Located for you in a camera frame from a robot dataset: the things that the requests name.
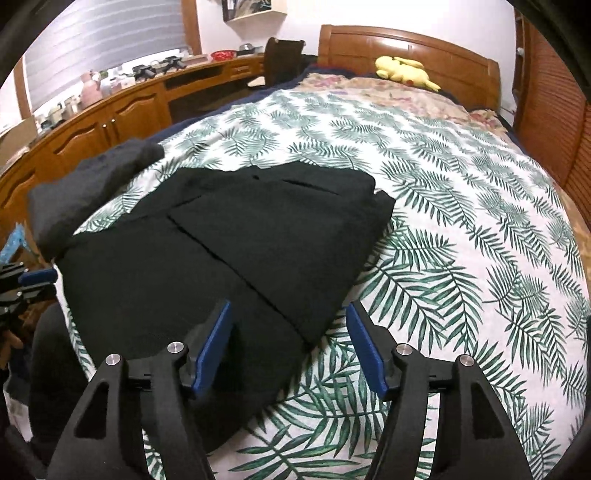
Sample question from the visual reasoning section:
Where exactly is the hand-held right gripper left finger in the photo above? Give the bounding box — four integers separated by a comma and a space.
46, 299, 234, 480

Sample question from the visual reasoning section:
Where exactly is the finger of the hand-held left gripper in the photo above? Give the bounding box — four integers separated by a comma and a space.
0, 282, 57, 311
0, 263, 59, 292

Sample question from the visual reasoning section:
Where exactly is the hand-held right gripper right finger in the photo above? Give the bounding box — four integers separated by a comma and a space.
345, 301, 541, 480

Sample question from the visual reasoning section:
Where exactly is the black coat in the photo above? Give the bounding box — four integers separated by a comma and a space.
55, 161, 397, 462

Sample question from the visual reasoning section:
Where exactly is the dark grey garment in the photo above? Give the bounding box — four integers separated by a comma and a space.
28, 141, 165, 261

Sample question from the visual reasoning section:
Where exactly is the leaf print bedsheet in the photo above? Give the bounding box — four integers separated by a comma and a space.
65, 88, 591, 480

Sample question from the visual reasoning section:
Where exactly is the wooden desk cabinet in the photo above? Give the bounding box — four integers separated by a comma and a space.
0, 53, 269, 236

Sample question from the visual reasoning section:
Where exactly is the cluster of toiletry bottles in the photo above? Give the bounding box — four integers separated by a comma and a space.
34, 69, 139, 127

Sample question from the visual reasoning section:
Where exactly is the grey window blind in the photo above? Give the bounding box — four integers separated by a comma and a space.
23, 0, 192, 112

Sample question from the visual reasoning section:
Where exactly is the floral quilt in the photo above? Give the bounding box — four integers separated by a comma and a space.
295, 74, 513, 134

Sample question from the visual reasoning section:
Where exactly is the yellow plush toy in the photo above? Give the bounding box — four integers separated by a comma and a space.
374, 55, 441, 92

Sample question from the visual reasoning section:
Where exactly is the dark brown chair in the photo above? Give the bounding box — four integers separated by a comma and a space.
263, 37, 305, 86

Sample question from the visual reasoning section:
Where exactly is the wooden louvred wardrobe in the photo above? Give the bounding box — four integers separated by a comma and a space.
512, 18, 591, 213

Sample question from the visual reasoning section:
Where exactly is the wooden headboard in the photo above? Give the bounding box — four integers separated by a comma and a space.
318, 24, 502, 123

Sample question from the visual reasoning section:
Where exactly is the wooden window frame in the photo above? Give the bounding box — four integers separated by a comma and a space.
181, 0, 204, 54

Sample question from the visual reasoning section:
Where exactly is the white wall shelf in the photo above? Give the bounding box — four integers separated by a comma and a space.
222, 0, 288, 23

